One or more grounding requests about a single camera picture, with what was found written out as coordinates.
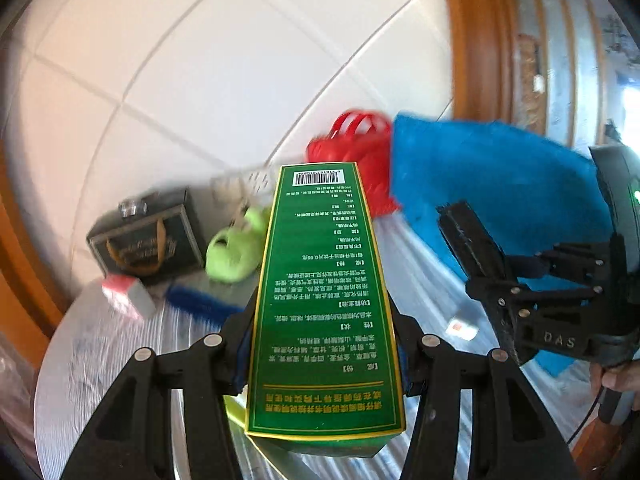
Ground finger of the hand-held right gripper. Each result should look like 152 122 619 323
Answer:
465 277 593 346
505 241 615 282

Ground small pink box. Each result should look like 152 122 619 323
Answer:
101 275 159 322

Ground blue fuzzy brush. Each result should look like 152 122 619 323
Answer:
166 284 237 324

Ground red toy suitcase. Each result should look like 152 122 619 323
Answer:
306 108 402 217

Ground black gift box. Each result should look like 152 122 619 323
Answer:
86 187 207 287

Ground dark green box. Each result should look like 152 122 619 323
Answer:
244 162 407 461

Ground black cable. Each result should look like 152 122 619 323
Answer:
567 385 607 448

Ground wooden door frame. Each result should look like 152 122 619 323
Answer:
440 0 516 123

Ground blue plastic crate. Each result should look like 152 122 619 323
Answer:
389 113 617 377

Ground red white small box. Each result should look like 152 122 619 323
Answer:
446 317 482 342

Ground person's right hand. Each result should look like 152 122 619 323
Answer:
589 360 640 395

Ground white wall socket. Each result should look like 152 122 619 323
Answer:
245 166 279 196

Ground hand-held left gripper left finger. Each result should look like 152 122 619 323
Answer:
60 305 261 480

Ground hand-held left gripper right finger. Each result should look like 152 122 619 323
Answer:
389 300 583 480

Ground cloth-covered round desktop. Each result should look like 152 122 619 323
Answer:
34 217 601 480

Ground green frog plush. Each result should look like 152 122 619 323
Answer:
205 205 274 282

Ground rolled patterned carpet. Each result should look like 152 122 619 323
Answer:
516 34 547 132

